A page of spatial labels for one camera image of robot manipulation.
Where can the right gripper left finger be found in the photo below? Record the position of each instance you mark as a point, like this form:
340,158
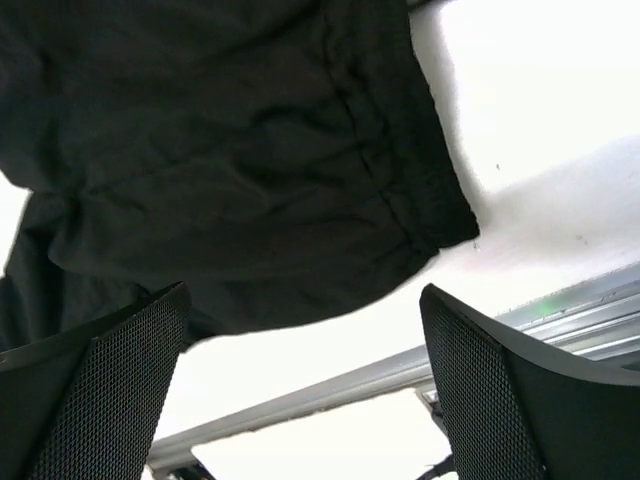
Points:
85,403

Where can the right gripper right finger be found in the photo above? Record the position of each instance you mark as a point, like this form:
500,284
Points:
518,408

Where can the black trousers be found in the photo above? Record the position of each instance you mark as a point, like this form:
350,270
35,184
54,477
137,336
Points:
283,159

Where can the front aluminium rail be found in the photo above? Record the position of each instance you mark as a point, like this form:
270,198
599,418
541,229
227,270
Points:
598,319

